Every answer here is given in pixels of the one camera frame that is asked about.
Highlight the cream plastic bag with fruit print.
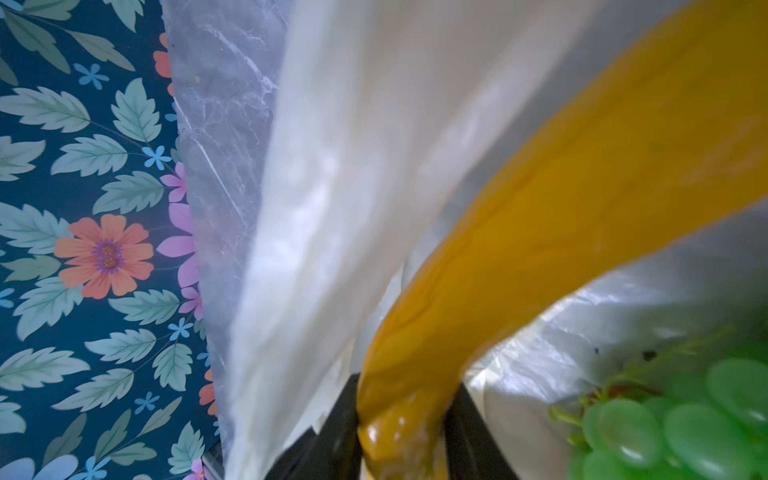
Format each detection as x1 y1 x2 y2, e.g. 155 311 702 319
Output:
224 0 768 480

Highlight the yellow fake banana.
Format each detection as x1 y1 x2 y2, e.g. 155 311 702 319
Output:
357 1 767 479

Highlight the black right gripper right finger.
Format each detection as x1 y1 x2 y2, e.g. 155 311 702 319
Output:
444 384 519 480

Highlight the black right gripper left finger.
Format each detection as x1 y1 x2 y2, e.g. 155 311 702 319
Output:
265 374 362 480

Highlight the green fake grape bunch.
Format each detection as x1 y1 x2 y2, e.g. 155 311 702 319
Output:
550 340 767 479

